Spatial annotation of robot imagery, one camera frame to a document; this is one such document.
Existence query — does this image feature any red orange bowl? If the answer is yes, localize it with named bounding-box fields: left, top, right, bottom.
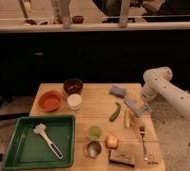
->
left=37, top=90, right=63, bottom=112

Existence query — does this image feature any green cup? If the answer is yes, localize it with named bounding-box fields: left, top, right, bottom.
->
left=88, top=126, right=102, bottom=141

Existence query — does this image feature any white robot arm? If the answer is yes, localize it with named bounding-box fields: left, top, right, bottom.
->
left=141, top=67, right=190, bottom=171

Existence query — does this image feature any white dish brush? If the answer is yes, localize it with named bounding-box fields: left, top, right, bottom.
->
left=33, top=123, right=63, bottom=160

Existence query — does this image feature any green cucumber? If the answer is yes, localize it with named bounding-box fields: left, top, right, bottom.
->
left=109, top=102, right=121, bottom=122

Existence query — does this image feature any dark brown bowl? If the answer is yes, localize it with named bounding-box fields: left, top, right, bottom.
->
left=63, top=78, right=83, bottom=95

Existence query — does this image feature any green plastic tray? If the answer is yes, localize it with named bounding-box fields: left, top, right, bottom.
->
left=3, top=115, right=75, bottom=171

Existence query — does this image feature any black cabinet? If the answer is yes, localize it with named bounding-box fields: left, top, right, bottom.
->
left=0, top=30, right=190, bottom=95

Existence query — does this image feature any blue grey towel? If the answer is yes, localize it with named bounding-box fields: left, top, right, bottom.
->
left=124, top=98, right=151, bottom=117

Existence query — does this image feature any blue sponge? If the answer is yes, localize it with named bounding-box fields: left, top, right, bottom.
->
left=109, top=86, right=127, bottom=98

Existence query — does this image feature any silver fork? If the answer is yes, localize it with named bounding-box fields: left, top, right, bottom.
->
left=139, top=125, right=149, bottom=161

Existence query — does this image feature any metal cup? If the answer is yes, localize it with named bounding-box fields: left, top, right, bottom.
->
left=87, top=141, right=102, bottom=158

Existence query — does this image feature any white cup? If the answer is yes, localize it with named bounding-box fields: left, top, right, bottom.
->
left=67, top=94, right=82, bottom=110

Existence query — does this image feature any yellow apple piece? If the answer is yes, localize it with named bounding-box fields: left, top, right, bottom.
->
left=105, top=135, right=119, bottom=149

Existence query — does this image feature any dark brown scrub block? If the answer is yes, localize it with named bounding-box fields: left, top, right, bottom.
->
left=109, top=150, right=135, bottom=168

